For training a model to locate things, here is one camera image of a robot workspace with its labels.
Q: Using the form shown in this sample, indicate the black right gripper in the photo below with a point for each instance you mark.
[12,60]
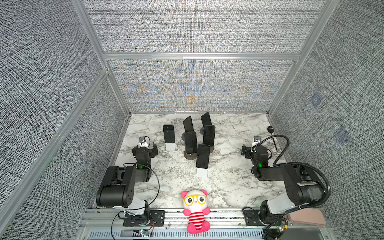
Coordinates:
[247,150]

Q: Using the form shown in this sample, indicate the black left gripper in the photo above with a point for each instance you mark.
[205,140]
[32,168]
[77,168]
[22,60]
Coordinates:
[151,150]

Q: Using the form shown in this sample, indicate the black front phone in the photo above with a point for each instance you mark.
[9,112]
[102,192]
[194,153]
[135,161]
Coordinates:
[203,156]

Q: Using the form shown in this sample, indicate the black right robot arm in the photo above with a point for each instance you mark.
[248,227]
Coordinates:
[305,186]

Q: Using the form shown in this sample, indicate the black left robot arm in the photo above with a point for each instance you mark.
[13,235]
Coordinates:
[117,189]

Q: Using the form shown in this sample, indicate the white rear phone stand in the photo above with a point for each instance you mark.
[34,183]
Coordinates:
[170,146]

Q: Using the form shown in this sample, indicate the white phone stand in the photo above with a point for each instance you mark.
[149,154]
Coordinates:
[202,173]
[170,146]

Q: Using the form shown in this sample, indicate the black phone right wooden stand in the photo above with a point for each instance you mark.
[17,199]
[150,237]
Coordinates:
[209,135]

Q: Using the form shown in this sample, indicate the white front phone stand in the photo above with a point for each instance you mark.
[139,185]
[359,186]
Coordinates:
[202,173]

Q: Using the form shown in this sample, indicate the pink panda plush toy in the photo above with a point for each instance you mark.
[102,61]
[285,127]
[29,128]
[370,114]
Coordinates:
[195,204]

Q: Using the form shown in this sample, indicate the pink pad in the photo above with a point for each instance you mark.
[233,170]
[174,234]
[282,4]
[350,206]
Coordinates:
[309,216]

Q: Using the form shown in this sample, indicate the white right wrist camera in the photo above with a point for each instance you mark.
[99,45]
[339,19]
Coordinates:
[256,140]

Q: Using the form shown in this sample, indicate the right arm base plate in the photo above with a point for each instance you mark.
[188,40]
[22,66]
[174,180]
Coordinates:
[251,217]

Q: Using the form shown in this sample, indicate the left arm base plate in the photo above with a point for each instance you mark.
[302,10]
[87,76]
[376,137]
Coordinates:
[150,218]

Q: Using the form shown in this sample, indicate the aluminium front rail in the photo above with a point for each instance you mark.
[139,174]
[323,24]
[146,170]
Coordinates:
[226,224]

